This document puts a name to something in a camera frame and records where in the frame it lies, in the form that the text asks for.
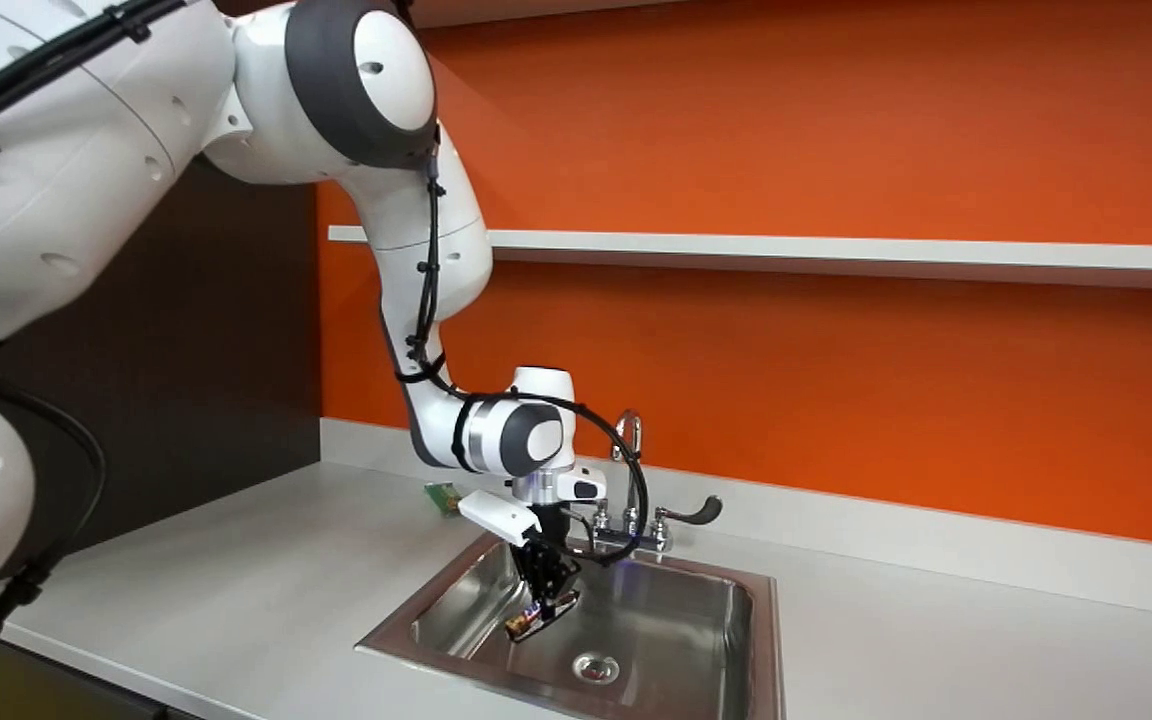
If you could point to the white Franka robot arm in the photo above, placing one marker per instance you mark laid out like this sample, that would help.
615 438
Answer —
70 163

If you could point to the green snack packet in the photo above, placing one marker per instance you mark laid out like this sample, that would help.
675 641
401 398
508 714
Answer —
437 497

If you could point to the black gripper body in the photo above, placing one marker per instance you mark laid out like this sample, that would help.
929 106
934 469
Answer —
551 553

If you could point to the stainless steel sink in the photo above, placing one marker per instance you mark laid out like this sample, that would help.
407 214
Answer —
683 641

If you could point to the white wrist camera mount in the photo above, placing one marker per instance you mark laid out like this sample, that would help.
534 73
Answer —
499 516

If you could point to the dark wood cabinet panel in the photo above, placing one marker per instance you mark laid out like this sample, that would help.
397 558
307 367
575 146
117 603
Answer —
229 335

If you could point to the white wall shelf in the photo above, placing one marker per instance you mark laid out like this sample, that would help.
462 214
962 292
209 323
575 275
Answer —
870 254

